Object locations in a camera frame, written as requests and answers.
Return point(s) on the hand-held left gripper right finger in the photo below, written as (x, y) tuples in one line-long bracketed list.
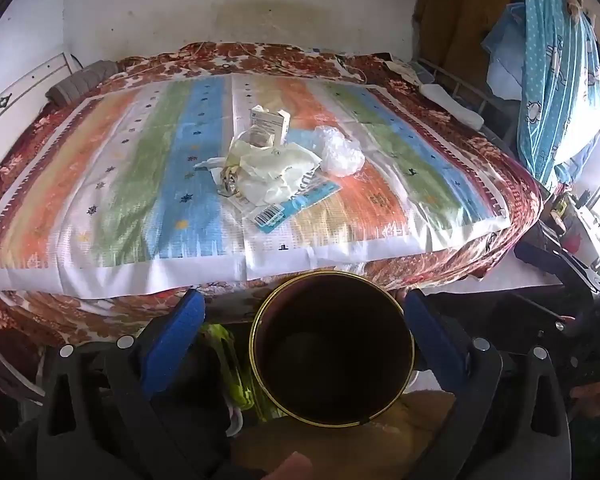
[(432, 340)]

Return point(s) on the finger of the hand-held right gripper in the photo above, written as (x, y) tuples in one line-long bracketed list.
[(542, 262)]

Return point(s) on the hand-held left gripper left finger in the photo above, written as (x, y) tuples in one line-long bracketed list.
[(177, 340)]

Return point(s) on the dark bin with gold rim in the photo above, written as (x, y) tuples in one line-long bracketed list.
[(330, 350)]

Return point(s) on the small wrapper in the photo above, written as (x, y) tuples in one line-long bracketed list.
[(220, 172)]

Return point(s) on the blue white plastic package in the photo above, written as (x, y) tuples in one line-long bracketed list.
[(302, 201)]

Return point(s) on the cream yellow wrapper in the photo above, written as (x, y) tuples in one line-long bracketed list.
[(275, 170)]

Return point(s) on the crinkled clear plastic bag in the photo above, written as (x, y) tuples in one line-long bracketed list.
[(340, 152)]

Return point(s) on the clear bag with tubing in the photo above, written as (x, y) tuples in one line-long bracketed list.
[(255, 137)]

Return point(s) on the white carton box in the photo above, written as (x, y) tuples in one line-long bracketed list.
[(270, 121)]

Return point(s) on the person's right hand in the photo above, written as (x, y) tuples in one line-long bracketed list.
[(597, 400)]

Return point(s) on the green yellow plastic item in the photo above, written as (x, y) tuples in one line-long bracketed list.
[(230, 365)]

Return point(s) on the brown floral blanket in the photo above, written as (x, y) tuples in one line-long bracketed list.
[(480, 260)]

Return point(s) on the tan fuzzy cloth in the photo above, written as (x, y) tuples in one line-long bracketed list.
[(380, 440)]

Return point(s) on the striped colourful mat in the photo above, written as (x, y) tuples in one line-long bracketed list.
[(130, 185)]

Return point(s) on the metal rack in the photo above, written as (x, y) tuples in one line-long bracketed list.
[(472, 100)]

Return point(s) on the blue dotted printed cloth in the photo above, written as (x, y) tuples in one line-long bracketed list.
[(555, 70)]

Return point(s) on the light blue garment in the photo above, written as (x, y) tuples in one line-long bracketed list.
[(502, 50)]

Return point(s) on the brown hanging garment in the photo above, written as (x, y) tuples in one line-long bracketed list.
[(460, 15)]

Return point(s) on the grey folded cloth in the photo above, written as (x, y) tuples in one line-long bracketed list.
[(80, 82)]

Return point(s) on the white headboard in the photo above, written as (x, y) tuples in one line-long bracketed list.
[(20, 95)]

